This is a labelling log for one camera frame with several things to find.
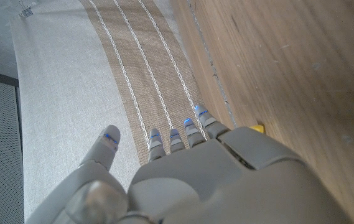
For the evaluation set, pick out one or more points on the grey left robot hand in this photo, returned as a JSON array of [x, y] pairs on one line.
[[211, 180]]

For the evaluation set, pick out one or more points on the metal binder clip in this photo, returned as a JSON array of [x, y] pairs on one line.
[[26, 12]]

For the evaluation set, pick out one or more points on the beige striped fabric backdrop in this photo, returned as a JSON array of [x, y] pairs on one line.
[[71, 77]]

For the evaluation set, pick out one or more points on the yellow toy banana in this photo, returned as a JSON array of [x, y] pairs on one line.
[[258, 128]]

